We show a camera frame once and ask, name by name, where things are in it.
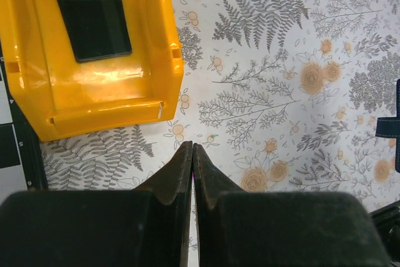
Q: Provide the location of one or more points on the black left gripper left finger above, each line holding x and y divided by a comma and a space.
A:
145, 226

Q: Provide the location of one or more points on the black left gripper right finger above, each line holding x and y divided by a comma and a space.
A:
240, 228

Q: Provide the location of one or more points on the blue leather card holder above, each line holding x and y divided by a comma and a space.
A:
388, 127

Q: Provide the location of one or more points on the black silver chessboard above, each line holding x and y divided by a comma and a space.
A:
22, 165

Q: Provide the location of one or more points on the yellow plastic bin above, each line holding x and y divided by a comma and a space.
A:
61, 97

